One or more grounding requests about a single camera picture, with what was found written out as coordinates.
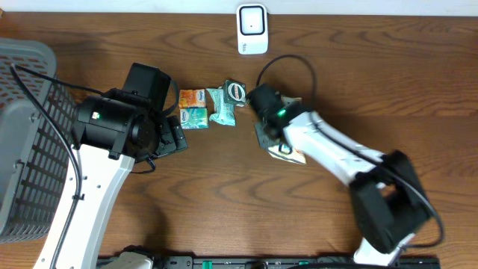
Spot orange tissue pack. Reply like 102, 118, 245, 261
179, 89, 206, 108

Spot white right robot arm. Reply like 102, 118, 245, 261
246, 84, 435, 266

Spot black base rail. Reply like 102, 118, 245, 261
97, 254, 441, 269

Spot white barcode scanner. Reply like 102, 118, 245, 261
236, 4, 269, 55

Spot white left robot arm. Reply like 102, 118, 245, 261
34, 63, 187, 268

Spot teal tissue pack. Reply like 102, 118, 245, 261
180, 108, 208, 129

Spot teal snack pack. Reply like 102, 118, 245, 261
206, 88, 236, 126

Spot grey plastic shopping basket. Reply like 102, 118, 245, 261
1, 38, 69, 244

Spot large yellow snack bag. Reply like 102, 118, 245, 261
267, 96, 308, 166

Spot dark green round-logo box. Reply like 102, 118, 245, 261
223, 80, 246, 107

